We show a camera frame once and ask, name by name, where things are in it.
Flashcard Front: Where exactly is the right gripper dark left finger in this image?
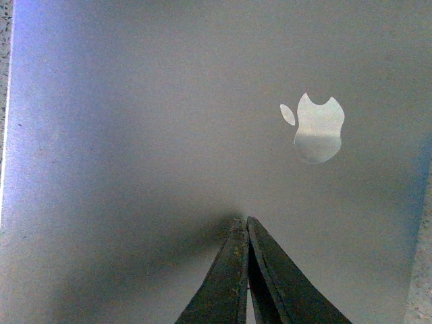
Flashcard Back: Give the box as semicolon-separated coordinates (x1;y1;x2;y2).
176;219;249;324

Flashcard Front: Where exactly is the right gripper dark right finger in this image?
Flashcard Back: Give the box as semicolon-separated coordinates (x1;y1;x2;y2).
247;217;350;324

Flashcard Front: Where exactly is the silver laptop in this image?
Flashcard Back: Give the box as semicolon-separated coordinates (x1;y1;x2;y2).
1;1;431;323

